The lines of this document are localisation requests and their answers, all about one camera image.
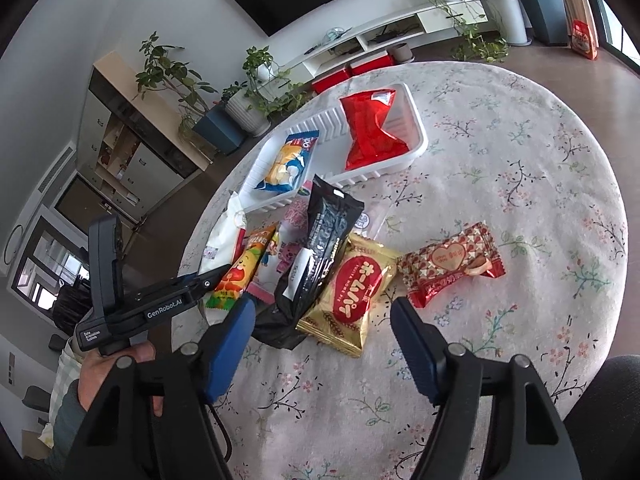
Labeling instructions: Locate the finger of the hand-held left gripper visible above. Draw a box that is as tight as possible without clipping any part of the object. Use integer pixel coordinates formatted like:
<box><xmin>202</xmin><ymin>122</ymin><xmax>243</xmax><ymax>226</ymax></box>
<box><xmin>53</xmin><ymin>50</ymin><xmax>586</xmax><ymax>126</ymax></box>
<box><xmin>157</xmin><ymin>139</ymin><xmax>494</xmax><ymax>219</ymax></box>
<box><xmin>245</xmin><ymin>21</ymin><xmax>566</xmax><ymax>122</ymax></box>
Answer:
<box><xmin>137</xmin><ymin>264</ymin><xmax>232</xmax><ymax>297</ymax></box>

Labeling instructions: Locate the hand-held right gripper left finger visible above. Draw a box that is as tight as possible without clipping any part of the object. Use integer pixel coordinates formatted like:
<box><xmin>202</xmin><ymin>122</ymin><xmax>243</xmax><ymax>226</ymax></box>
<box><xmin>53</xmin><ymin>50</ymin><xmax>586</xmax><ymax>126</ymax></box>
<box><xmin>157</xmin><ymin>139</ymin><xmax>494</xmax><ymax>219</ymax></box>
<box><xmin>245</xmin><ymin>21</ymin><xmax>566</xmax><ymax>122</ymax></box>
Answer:
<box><xmin>70</xmin><ymin>296</ymin><xmax>257</xmax><ymax>480</ymax></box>

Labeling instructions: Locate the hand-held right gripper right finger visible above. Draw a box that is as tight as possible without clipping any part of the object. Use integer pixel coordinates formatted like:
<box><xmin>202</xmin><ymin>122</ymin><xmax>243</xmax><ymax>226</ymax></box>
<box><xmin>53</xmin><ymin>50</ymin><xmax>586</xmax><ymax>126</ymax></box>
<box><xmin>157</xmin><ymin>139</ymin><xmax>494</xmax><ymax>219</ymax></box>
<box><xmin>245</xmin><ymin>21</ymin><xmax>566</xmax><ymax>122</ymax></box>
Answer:
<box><xmin>390</xmin><ymin>297</ymin><xmax>586</xmax><ymax>480</ymax></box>

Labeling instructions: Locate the orange cartoon snack packet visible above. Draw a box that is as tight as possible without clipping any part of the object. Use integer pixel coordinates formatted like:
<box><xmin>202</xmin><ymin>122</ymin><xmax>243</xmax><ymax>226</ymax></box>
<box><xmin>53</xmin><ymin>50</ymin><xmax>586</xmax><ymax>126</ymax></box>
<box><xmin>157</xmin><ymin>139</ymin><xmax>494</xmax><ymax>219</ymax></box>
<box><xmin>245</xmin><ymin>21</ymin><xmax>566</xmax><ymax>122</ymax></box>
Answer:
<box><xmin>204</xmin><ymin>225</ymin><xmax>278</xmax><ymax>311</ymax></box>

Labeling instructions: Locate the white snack packet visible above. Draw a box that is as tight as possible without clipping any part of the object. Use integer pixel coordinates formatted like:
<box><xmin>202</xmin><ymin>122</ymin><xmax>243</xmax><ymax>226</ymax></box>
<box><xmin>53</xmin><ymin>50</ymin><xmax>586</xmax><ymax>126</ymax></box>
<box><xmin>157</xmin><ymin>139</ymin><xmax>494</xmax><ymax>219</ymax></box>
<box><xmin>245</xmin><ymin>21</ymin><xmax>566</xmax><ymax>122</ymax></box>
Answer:
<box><xmin>197</xmin><ymin>192</ymin><xmax>248</xmax><ymax>326</ymax></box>

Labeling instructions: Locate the gold biscuit packet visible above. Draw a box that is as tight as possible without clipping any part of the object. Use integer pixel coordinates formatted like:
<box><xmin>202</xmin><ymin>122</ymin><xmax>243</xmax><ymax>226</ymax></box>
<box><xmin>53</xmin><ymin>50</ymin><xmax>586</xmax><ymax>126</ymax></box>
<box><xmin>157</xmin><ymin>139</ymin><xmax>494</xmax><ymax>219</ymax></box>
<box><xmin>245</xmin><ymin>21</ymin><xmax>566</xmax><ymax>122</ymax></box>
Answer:
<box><xmin>296</xmin><ymin>232</ymin><xmax>403</xmax><ymax>359</ymax></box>

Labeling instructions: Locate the red heart pattern packet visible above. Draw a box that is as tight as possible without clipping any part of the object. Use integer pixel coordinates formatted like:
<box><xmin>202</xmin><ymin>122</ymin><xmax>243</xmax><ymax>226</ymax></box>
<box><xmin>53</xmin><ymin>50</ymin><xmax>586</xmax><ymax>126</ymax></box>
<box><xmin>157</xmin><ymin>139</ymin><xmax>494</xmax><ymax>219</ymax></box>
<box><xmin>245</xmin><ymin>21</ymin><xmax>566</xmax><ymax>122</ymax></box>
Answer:
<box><xmin>397</xmin><ymin>222</ymin><xmax>506</xmax><ymax>308</ymax></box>

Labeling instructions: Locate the pink cartoon snack packet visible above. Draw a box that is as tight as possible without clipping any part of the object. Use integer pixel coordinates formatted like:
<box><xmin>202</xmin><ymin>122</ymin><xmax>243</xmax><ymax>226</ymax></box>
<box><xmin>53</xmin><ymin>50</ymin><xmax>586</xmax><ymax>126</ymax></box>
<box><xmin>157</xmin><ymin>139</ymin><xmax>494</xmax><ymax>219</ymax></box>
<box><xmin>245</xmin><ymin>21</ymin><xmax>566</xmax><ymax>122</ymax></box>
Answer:
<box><xmin>250</xmin><ymin>180</ymin><xmax>316</xmax><ymax>306</ymax></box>

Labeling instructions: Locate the black snack packet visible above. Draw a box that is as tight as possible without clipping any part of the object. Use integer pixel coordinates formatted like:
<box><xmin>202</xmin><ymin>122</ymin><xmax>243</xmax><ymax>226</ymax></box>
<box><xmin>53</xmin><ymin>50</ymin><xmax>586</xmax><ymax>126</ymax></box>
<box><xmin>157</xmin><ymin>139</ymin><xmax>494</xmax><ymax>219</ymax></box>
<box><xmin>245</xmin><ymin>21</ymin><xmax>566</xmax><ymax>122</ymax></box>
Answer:
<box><xmin>252</xmin><ymin>175</ymin><xmax>366</xmax><ymax>348</ymax></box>

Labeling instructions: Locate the white plastic tray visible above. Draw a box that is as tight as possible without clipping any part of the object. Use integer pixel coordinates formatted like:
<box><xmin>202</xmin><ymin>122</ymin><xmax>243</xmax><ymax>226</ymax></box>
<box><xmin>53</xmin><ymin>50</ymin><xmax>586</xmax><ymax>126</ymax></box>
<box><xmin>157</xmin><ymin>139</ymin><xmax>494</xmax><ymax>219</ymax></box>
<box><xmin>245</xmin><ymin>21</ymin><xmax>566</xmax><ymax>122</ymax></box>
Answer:
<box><xmin>239</xmin><ymin>81</ymin><xmax>429</xmax><ymax>212</ymax></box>

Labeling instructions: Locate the person's left forearm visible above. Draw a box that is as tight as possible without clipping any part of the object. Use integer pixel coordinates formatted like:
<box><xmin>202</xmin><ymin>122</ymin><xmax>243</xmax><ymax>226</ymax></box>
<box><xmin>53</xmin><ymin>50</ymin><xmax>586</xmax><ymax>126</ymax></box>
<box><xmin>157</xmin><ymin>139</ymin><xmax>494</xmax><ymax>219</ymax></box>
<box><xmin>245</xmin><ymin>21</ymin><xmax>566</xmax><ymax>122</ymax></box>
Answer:
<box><xmin>52</xmin><ymin>380</ymin><xmax>93</xmax><ymax>466</ymax></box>

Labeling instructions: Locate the person's left hand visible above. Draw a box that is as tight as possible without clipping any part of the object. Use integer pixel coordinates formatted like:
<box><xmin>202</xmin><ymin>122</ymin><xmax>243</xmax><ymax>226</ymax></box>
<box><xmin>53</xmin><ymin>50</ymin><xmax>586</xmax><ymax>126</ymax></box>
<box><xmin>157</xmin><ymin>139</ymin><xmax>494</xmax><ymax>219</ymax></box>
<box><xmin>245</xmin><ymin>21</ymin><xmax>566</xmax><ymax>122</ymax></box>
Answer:
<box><xmin>77</xmin><ymin>342</ymin><xmax>157</xmax><ymax>409</ymax></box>

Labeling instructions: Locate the black chair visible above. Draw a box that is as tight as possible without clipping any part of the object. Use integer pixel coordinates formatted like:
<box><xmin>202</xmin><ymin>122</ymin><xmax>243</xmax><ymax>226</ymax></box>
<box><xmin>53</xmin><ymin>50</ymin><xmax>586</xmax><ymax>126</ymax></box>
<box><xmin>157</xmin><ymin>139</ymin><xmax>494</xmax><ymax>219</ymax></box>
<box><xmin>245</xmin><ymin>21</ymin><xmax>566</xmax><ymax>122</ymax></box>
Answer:
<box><xmin>52</xmin><ymin>282</ymin><xmax>93</xmax><ymax>336</ymax></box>

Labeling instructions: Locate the blue bread packet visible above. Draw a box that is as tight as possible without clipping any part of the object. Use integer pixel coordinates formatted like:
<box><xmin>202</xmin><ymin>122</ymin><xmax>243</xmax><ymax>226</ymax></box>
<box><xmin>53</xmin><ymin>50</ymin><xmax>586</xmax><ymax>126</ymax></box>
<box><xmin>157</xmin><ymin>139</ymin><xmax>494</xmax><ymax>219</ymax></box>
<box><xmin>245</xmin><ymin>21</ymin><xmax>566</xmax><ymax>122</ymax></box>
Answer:
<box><xmin>255</xmin><ymin>132</ymin><xmax>320</xmax><ymax>193</ymax></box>

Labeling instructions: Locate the clear bread packet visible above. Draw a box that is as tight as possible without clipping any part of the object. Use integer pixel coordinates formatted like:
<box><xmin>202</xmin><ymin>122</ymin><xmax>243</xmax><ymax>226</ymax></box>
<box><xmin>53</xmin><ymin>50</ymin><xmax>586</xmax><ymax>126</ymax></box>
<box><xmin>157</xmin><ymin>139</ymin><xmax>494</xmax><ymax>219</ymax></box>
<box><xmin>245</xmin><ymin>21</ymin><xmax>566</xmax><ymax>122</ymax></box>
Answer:
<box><xmin>357</xmin><ymin>207</ymin><xmax>393</xmax><ymax>238</ymax></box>

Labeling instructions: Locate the tree plant in blue planter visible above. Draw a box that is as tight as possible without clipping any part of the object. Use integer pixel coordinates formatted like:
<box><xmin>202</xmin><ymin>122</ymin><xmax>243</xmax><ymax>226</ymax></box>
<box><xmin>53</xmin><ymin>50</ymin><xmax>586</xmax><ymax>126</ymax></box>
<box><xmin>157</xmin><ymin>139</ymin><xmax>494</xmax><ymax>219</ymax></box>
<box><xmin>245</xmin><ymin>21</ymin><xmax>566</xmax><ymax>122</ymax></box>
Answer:
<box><xmin>134</xmin><ymin>31</ymin><xmax>246</xmax><ymax>156</ymax></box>

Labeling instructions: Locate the wooden cabinet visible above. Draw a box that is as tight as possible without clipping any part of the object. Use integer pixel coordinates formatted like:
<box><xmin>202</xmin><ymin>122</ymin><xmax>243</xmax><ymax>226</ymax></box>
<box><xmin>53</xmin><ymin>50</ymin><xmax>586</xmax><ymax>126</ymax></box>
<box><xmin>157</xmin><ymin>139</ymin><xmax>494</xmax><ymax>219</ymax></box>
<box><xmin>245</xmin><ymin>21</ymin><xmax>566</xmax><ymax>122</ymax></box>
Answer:
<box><xmin>75</xmin><ymin>50</ymin><xmax>213</xmax><ymax>211</ymax></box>

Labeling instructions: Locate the plant in white ribbed planter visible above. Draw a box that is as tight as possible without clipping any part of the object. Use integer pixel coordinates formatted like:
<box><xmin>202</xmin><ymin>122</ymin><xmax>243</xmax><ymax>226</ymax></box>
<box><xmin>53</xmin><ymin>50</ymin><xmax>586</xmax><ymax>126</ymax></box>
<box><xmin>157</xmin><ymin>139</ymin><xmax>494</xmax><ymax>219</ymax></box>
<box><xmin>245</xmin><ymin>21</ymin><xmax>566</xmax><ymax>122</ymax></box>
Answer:
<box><xmin>222</xmin><ymin>46</ymin><xmax>293</xmax><ymax>137</ymax></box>

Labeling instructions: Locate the floral tablecloth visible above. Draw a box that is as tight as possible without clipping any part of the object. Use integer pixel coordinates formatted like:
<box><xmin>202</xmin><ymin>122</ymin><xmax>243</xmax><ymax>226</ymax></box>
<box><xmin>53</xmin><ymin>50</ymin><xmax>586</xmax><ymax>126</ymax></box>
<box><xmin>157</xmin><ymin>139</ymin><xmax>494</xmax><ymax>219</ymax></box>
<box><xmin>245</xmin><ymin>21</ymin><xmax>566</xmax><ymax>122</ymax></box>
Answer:
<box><xmin>172</xmin><ymin>61</ymin><xmax>628</xmax><ymax>480</ymax></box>

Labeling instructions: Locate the dark cloth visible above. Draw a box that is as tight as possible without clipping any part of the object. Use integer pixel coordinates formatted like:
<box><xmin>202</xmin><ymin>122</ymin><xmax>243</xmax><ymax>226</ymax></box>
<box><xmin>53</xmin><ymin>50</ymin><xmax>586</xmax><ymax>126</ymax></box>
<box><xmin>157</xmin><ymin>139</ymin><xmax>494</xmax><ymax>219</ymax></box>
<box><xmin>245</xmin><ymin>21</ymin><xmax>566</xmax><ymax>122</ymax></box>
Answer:
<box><xmin>562</xmin><ymin>355</ymin><xmax>640</xmax><ymax>480</ymax></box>

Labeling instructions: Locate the red snack bag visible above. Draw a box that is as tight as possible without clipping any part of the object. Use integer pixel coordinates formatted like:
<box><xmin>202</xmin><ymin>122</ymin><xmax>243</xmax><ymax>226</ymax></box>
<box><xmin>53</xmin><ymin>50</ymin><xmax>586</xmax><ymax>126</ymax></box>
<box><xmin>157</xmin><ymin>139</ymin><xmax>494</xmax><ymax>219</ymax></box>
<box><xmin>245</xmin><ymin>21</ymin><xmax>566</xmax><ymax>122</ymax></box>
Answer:
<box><xmin>339</xmin><ymin>88</ymin><xmax>411</xmax><ymax>172</ymax></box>

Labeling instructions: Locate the white television cabinet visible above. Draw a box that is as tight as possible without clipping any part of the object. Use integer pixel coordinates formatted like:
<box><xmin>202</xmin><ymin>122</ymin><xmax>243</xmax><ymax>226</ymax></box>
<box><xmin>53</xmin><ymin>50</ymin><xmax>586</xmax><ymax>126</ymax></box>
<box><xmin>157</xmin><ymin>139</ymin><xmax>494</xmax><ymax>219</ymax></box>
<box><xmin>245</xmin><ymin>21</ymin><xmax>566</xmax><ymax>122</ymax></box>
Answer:
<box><xmin>280</xmin><ymin>0</ymin><xmax>488</xmax><ymax>83</ymax></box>

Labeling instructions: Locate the plant in tall white planter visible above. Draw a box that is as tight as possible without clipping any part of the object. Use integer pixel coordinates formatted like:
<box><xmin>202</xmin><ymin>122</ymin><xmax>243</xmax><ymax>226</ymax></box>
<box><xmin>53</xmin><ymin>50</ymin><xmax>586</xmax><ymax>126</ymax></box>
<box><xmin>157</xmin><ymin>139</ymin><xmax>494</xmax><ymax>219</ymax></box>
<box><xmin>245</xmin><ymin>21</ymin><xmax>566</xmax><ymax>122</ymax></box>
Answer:
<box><xmin>455</xmin><ymin>0</ymin><xmax>532</xmax><ymax>45</ymax></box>

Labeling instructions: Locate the plant in dark grey planter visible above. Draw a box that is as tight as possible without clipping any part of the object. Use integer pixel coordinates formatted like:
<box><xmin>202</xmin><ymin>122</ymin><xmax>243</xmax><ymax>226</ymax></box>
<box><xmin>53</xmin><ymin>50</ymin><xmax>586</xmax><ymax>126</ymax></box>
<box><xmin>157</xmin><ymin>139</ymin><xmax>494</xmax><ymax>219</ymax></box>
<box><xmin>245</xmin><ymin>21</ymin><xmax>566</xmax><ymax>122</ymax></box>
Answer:
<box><xmin>510</xmin><ymin>0</ymin><xmax>572</xmax><ymax>45</ymax></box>

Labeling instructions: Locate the black cable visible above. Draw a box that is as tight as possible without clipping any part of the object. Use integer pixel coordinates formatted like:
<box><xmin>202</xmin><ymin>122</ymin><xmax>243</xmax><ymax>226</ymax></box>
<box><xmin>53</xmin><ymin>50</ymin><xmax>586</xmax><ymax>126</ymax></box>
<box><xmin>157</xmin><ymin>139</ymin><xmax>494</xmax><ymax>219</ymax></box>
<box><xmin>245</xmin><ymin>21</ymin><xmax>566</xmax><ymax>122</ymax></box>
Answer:
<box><xmin>207</xmin><ymin>402</ymin><xmax>232</xmax><ymax>458</ymax></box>

